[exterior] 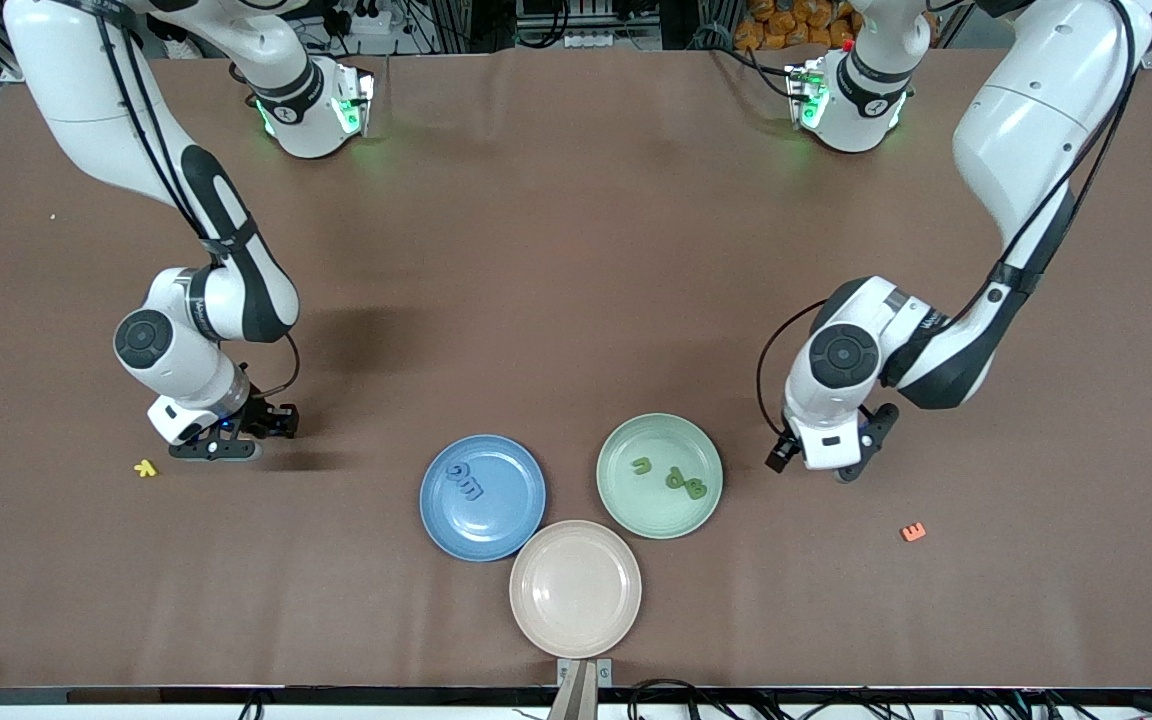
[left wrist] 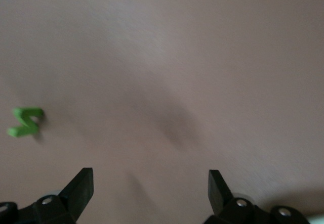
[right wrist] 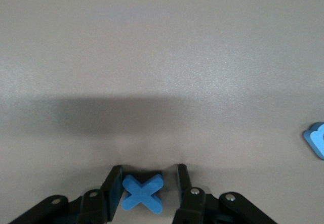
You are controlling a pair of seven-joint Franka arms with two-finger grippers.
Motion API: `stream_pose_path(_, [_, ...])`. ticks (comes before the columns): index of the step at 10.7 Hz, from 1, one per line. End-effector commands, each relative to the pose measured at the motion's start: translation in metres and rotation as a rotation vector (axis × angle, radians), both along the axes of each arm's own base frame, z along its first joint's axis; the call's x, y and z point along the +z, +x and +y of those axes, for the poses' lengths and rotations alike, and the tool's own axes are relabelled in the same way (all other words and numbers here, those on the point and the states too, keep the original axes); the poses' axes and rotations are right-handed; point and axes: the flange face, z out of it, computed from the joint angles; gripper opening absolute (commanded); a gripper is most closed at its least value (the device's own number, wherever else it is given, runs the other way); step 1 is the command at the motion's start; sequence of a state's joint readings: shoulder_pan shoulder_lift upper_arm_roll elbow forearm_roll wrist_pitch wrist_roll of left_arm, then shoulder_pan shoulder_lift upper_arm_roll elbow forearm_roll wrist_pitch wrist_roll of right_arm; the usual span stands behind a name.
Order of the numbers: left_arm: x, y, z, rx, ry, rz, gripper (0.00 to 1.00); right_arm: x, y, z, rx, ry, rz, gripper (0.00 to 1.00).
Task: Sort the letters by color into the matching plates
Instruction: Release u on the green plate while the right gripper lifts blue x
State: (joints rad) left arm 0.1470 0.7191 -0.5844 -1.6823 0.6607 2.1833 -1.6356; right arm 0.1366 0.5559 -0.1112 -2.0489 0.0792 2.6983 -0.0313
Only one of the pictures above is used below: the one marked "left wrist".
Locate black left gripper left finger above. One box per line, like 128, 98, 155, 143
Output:
0, 167, 95, 224

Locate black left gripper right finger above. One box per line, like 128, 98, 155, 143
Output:
204, 169, 311, 224

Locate green foam letter s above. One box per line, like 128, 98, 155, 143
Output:
7, 107, 44, 139

